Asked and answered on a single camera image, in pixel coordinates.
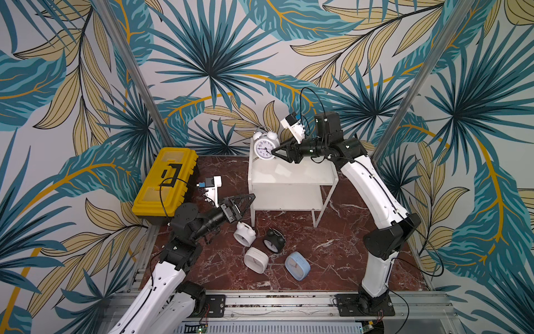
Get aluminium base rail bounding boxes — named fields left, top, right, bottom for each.
left=99, top=289, right=464, bottom=334

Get white plastic twin-bell clock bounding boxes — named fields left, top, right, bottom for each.
left=234, top=222, right=257, bottom=247

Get white metal twin-bell clock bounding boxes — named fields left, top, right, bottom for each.
left=253, top=131, right=280, bottom=160

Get black twin-bell alarm clock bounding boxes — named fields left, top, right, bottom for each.
left=263, top=228, right=286, bottom=254

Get white square alarm clock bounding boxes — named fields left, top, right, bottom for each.
left=243, top=247, right=269, bottom=274

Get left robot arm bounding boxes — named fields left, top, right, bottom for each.
left=109, top=193, right=255, bottom=333

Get white two-tier shelf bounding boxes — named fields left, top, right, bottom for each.
left=248, top=144, right=339, bottom=228

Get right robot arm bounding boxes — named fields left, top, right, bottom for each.
left=272, top=111, right=421, bottom=317

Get yellow black toolbox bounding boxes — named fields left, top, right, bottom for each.
left=132, top=148, right=198, bottom=225

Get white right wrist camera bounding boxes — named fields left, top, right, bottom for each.
left=280, top=112, right=306, bottom=144

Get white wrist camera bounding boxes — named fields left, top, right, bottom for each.
left=280, top=112, right=306, bottom=144
left=197, top=175, right=222, bottom=207

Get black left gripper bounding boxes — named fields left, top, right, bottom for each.
left=191, top=193, right=255, bottom=242

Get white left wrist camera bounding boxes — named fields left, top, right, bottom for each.
left=197, top=175, right=222, bottom=207

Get blue square alarm clock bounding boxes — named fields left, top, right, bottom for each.
left=285, top=251, right=311, bottom=281

